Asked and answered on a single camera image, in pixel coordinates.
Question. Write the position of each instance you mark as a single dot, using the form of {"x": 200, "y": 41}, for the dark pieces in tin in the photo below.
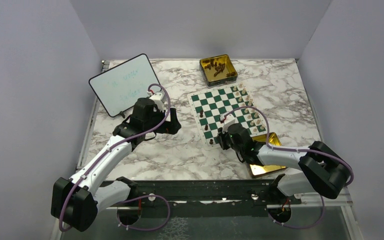
{"x": 217, "y": 68}

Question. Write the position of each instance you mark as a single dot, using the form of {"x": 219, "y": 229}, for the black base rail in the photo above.
{"x": 203, "y": 198}

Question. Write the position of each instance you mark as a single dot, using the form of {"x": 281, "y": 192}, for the white chess pieces group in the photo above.
{"x": 248, "y": 117}

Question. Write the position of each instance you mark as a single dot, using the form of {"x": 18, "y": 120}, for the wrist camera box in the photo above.
{"x": 159, "y": 98}
{"x": 226, "y": 120}

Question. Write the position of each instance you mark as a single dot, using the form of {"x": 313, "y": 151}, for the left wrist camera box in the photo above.
{"x": 159, "y": 98}

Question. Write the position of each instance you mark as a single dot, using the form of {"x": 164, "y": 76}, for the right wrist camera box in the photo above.
{"x": 226, "y": 120}

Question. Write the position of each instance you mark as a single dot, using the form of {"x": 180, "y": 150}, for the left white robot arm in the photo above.
{"x": 77, "y": 201}

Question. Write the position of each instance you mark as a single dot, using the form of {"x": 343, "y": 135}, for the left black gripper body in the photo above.
{"x": 157, "y": 117}

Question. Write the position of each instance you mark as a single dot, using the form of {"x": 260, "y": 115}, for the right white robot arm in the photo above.
{"x": 320, "y": 169}

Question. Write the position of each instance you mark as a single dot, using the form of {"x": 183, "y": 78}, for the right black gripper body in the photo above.
{"x": 226, "y": 143}

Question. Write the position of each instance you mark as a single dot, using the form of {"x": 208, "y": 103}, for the tin with dark pieces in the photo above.
{"x": 210, "y": 81}

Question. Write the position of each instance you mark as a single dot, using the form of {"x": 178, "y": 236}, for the empty gold tin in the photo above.
{"x": 257, "y": 171}

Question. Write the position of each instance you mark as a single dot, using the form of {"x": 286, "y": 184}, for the small whiteboard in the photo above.
{"x": 119, "y": 87}

